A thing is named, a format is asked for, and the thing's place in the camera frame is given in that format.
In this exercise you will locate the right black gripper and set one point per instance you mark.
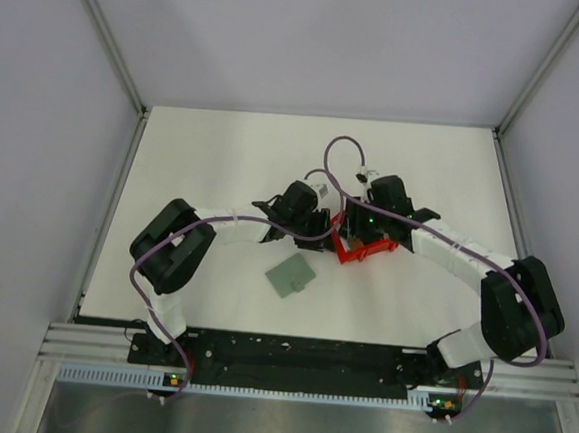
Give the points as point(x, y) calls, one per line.
point(354, 227)

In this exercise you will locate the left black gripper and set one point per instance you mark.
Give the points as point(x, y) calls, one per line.
point(321, 220)

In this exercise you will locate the red plastic bin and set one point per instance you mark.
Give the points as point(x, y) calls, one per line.
point(345, 255)

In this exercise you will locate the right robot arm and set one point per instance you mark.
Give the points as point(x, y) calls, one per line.
point(519, 311)

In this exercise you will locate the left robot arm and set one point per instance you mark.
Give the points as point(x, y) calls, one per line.
point(168, 252)

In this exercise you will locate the stack of credit cards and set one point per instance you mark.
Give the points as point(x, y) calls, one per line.
point(355, 244)

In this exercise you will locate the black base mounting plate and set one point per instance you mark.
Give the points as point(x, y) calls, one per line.
point(292, 364)

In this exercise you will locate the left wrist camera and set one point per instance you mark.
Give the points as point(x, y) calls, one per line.
point(320, 189)

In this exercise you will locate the grey slotted cable duct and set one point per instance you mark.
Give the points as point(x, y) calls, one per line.
point(163, 382)

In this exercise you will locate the aluminium front rail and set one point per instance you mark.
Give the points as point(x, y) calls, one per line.
point(553, 380)

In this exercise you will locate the right aluminium frame post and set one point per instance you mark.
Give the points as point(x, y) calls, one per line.
point(542, 71)

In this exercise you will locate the aluminium frame post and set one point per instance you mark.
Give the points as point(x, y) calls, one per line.
point(542, 71)
point(114, 55)

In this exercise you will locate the left aluminium frame post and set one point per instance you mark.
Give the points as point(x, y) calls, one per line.
point(114, 55)

